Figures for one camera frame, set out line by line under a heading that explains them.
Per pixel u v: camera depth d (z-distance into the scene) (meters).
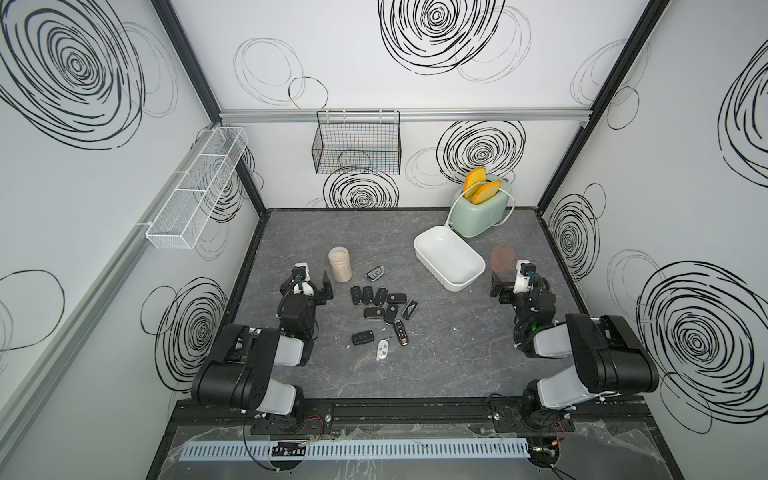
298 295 0.76
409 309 0.91
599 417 0.73
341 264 0.93
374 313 0.91
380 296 0.95
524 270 0.77
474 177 1.02
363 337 0.86
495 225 1.13
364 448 0.77
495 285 0.84
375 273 1.00
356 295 0.96
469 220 1.05
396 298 0.94
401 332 0.87
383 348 0.84
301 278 0.74
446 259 1.05
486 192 0.99
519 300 0.80
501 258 1.00
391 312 0.91
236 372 0.43
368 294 0.96
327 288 0.83
